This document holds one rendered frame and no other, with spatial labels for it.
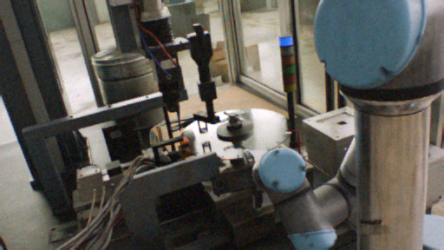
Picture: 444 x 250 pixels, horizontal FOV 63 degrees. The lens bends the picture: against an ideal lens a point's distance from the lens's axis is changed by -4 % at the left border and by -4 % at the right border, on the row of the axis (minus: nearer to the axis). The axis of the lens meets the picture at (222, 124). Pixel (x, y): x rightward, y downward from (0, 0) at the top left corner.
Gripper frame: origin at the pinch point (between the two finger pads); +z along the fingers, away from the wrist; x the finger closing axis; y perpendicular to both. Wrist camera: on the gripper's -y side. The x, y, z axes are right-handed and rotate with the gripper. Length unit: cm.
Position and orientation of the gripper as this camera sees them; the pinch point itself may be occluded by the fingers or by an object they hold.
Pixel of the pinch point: (248, 180)
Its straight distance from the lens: 97.8
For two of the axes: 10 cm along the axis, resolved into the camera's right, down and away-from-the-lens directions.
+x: -2.0, -9.6, 1.8
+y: 9.8, -1.9, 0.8
